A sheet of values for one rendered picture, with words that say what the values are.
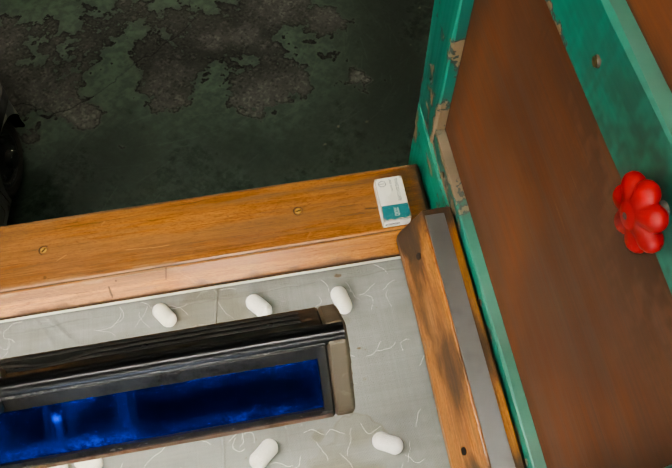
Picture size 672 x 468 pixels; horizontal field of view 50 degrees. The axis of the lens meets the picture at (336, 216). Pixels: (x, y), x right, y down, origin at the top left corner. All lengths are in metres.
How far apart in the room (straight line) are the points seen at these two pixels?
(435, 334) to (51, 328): 0.45
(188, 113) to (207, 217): 1.08
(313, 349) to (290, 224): 0.44
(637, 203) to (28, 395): 0.38
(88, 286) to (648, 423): 0.65
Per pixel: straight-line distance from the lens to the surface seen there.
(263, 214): 0.92
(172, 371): 0.49
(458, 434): 0.76
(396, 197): 0.90
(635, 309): 0.49
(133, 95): 2.05
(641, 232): 0.39
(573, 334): 0.59
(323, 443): 0.84
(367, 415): 0.85
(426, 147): 0.90
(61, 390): 0.51
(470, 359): 0.75
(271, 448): 0.82
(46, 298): 0.94
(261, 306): 0.87
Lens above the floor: 1.57
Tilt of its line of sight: 62 degrees down
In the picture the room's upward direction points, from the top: straight up
